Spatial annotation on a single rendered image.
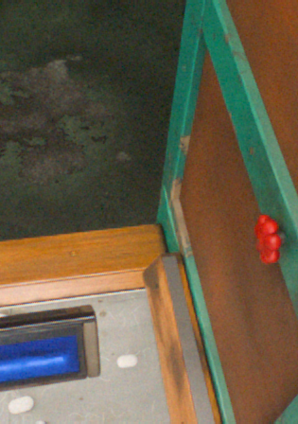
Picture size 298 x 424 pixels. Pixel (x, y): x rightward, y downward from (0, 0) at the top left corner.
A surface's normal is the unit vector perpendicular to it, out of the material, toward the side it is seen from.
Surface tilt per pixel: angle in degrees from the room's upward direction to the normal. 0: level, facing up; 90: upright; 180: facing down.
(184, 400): 66
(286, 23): 90
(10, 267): 0
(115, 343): 0
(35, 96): 0
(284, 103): 90
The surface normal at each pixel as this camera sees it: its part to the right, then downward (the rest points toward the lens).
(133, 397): 0.05, -0.55
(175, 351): -0.88, -0.11
